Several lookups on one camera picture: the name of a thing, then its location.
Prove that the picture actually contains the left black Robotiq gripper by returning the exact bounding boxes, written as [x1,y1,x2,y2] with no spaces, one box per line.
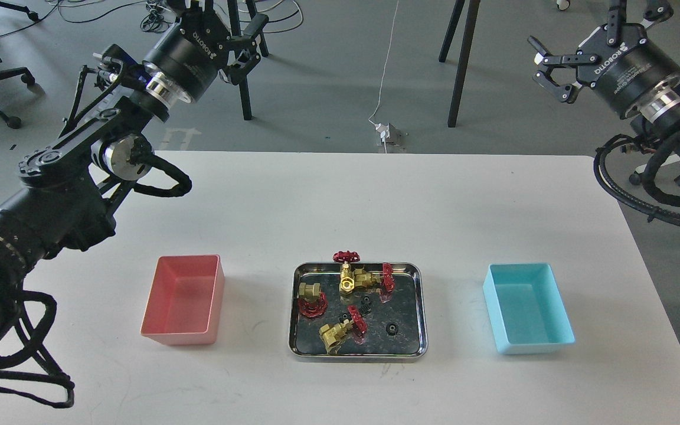
[143,7,269,104]

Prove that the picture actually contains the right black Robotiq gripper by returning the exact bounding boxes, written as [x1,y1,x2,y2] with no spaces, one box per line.
[527,0,680,120]

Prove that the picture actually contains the brass valve red handwheel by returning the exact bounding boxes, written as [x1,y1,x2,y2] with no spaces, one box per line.
[333,251,361,296]
[297,282,328,319]
[352,263,395,293]
[319,306,369,355]

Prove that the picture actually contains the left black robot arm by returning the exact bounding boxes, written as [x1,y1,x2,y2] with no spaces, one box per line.
[0,1,269,408]

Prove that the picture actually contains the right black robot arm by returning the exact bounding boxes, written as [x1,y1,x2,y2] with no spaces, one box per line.
[528,1,680,227]

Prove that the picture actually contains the brass valve upright red handwheel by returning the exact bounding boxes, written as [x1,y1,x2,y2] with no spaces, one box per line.
[333,251,361,296]

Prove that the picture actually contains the pink plastic box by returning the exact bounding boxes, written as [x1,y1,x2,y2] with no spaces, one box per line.
[140,254,225,345]

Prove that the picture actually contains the blue plastic box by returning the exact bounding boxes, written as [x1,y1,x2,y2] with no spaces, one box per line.
[483,263,576,355]

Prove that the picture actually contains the brass valve red handwheel bottom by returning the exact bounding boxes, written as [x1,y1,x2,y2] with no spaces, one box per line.
[319,306,369,355]

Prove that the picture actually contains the black table leg left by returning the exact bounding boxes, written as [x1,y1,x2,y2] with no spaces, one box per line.
[227,1,268,120]

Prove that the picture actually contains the black table leg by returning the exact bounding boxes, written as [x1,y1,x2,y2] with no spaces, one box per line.
[227,1,268,120]
[438,1,481,128]

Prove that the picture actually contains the black table leg right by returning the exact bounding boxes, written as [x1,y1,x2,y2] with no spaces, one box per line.
[438,1,481,128]

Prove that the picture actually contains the white power adapter on floor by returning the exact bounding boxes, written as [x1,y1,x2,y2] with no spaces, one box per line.
[374,123,402,147]

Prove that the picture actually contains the steel metal tray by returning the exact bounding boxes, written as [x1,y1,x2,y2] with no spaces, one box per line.
[289,260,427,361]

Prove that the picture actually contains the black cable bundle on floor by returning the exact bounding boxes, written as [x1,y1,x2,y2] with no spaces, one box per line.
[45,0,304,34]

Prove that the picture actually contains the white cable on floor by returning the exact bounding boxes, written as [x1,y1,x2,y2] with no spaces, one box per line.
[367,0,401,126]

